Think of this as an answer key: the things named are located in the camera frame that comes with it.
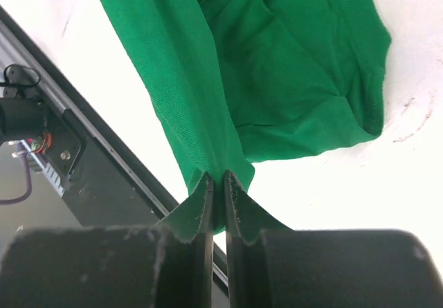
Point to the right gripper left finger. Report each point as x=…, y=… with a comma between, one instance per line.
x=168, y=264

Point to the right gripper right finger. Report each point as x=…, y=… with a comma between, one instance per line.
x=270, y=265

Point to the green t shirt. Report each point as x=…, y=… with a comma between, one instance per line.
x=238, y=82

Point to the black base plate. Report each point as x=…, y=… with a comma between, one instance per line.
x=98, y=178

